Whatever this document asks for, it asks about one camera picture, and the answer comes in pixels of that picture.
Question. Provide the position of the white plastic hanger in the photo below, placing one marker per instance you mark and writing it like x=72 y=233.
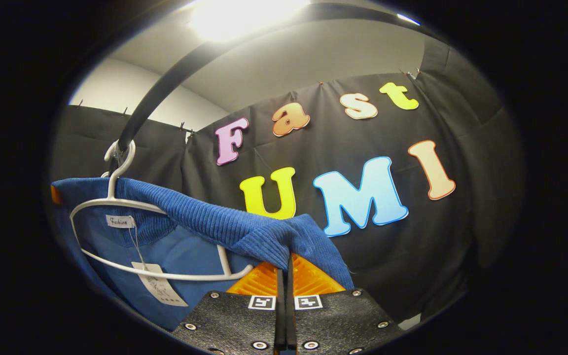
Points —
x=104 y=174
x=111 y=190

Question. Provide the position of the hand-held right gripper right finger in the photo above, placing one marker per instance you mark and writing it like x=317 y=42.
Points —
x=338 y=320

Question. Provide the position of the black metal clothes rack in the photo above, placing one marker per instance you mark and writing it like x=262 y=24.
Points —
x=165 y=84

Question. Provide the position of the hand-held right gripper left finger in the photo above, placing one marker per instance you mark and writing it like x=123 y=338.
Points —
x=237 y=320

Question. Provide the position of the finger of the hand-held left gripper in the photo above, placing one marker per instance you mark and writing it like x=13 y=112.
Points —
x=55 y=195

